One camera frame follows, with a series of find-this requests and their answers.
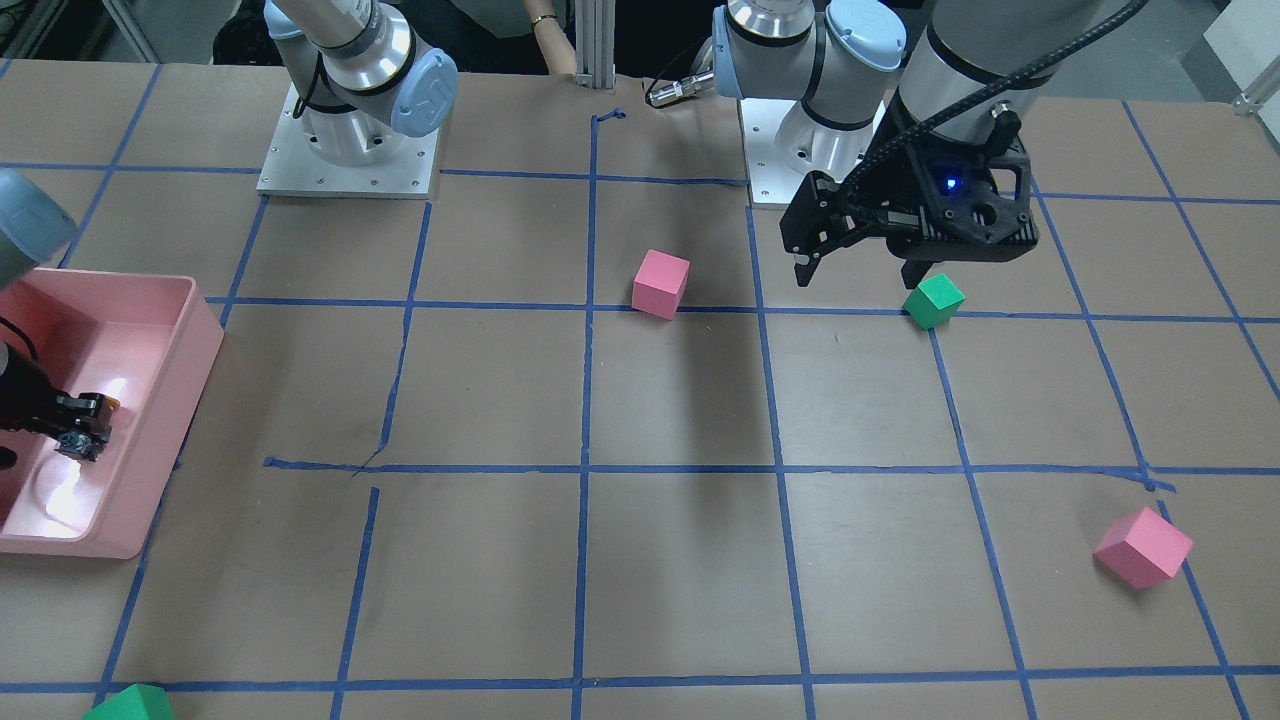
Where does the pink cube, centre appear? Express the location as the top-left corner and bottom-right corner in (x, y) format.
(630, 249), (691, 322)

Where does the person forearm with bracelet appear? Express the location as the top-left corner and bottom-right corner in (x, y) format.
(521, 0), (577, 77)

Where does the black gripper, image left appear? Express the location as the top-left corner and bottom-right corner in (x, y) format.
(1, 342), (113, 441)

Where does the black braided cable, left arm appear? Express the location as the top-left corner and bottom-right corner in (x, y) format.
(840, 0), (1151, 201)

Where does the metal base plate, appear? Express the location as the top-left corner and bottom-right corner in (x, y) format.
(256, 87), (442, 200)
(739, 95), (886, 209)

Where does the yellow push button switch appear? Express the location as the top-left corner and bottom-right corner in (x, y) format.
(55, 398), (120, 462)

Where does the silver cable connector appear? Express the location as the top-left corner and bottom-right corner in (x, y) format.
(644, 70), (716, 109)

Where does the pink plastic bin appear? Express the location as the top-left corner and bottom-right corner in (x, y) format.
(0, 265), (227, 560)

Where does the pink cube, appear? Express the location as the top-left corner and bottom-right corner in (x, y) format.
(630, 249), (691, 322)
(1093, 507), (1194, 591)

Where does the green cube, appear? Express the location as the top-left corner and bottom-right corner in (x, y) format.
(82, 684), (177, 720)
(902, 274), (966, 331)

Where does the aluminium profile post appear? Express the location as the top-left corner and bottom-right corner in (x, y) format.
(572, 0), (616, 94)

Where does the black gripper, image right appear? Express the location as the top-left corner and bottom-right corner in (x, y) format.
(780, 105), (1039, 290)

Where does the green cube, bottom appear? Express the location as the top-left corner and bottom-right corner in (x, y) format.
(82, 684), (177, 720)

